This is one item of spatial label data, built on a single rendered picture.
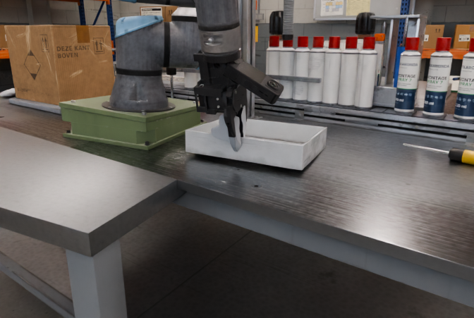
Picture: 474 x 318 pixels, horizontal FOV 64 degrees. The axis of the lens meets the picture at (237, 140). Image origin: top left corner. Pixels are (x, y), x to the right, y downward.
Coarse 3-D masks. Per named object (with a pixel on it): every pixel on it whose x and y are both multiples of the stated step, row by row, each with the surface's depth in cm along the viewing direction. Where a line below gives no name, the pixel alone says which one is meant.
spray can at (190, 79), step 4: (184, 72) 148; (184, 76) 149; (188, 76) 147; (192, 76) 147; (196, 76) 149; (184, 80) 150; (188, 80) 148; (192, 80) 148; (196, 80) 149; (188, 84) 148; (192, 84) 148; (196, 84) 150; (188, 88) 149; (192, 88) 149
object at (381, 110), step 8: (176, 88) 151; (184, 88) 151; (256, 96) 133; (312, 104) 118; (320, 104) 118; (336, 104) 118; (376, 112) 107; (384, 112) 107; (392, 112) 107; (416, 112) 107; (440, 120) 98; (448, 120) 97; (456, 120) 97
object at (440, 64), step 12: (444, 48) 96; (432, 60) 98; (444, 60) 96; (432, 72) 99; (444, 72) 97; (432, 84) 99; (444, 84) 98; (432, 96) 100; (444, 96) 99; (432, 108) 100
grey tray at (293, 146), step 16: (192, 128) 86; (208, 128) 92; (256, 128) 98; (272, 128) 96; (288, 128) 94; (304, 128) 92; (320, 128) 90; (192, 144) 84; (208, 144) 82; (224, 144) 80; (256, 144) 77; (272, 144) 75; (288, 144) 74; (304, 144) 74; (320, 144) 86; (240, 160) 79; (256, 160) 78; (272, 160) 76; (288, 160) 75; (304, 160) 75
